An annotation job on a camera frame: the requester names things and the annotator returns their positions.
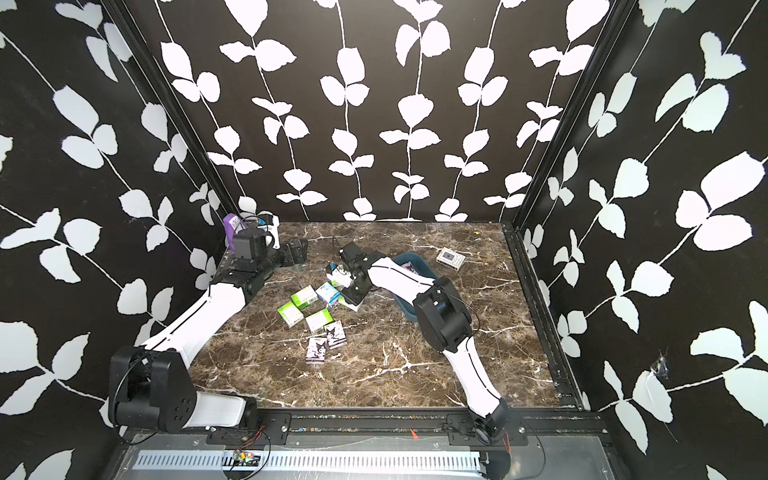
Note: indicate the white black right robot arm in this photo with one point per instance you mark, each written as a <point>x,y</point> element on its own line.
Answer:
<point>445,321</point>

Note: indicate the light blue tissue pack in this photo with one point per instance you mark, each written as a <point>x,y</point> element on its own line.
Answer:
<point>328,293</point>

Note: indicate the white card in holder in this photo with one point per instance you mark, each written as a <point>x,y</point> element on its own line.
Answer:
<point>236,224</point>

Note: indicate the small circuit board with wires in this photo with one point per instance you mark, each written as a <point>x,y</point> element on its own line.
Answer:
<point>242,459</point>

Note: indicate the teal plastic storage box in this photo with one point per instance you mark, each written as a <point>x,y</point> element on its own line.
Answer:
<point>415,264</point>

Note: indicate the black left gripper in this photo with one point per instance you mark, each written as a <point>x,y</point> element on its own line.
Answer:
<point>300,252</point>

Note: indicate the black purple tissue pack front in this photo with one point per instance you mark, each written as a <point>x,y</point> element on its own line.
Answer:
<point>316,351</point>

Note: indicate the small white patterned box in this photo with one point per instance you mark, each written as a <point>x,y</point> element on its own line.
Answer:
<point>451,258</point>

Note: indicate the black front mounting rail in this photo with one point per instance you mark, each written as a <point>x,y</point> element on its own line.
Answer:
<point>523,424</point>

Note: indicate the white perforated rail strip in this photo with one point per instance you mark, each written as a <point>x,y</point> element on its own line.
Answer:
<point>320,461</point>

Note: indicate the green white tissue pack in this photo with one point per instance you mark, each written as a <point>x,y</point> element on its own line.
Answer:
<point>342,301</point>

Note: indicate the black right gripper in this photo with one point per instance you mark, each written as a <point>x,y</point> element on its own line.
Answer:
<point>350,297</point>

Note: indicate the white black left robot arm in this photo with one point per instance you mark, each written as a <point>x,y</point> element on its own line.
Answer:
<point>150,384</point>

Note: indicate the purple plastic holder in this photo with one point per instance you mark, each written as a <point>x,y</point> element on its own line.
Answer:
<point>229,237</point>

